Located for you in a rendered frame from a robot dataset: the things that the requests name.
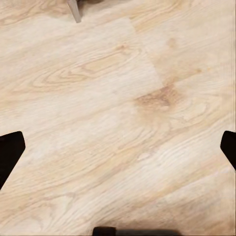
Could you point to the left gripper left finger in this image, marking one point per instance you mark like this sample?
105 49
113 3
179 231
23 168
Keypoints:
12 146

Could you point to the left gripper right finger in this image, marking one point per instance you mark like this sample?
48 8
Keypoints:
228 146

